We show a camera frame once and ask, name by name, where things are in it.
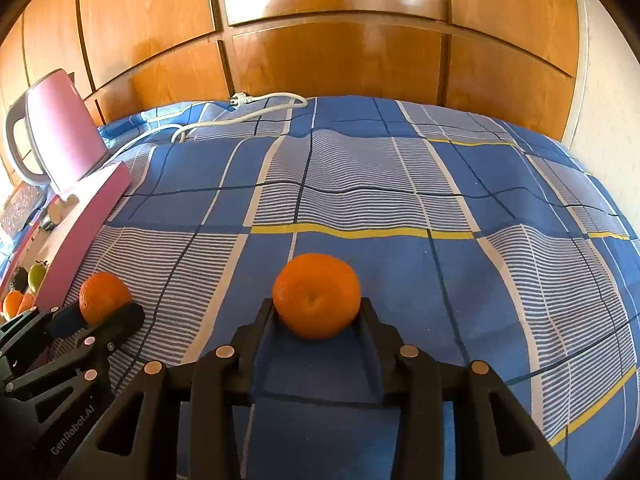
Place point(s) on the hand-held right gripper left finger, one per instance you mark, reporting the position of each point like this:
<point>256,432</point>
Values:
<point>250,355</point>

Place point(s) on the small orange tangerine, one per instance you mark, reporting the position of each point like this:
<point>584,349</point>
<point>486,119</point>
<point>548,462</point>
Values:
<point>11,305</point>

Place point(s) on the blue plaid blanket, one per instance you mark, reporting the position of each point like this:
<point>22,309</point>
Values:
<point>400,185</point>

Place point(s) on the small green fruit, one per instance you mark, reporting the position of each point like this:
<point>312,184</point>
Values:
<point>36,277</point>

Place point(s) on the pink cardboard box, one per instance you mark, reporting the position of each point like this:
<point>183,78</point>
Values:
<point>80,230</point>

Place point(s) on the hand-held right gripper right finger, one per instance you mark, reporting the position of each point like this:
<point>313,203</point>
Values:
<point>377,360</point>

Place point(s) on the pink electric kettle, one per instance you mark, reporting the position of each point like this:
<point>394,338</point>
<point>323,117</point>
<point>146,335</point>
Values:
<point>60,130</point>

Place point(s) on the wooden wardrobe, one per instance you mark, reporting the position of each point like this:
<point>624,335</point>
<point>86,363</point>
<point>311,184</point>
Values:
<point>325,75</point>

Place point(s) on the silver embossed tissue box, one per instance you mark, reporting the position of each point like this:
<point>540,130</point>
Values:
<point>20,210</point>

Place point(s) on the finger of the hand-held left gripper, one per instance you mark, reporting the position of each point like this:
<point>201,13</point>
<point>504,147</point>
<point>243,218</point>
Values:
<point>65,321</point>
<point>120,321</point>

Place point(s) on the dark round fruit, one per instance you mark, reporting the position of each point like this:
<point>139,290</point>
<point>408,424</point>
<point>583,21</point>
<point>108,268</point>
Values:
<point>20,278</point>

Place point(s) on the orange carrot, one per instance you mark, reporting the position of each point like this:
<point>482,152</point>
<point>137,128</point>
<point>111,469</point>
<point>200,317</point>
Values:
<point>27,302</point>

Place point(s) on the orange mandarin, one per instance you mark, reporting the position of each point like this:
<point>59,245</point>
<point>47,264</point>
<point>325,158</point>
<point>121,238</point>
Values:
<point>315,295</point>
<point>102,295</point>

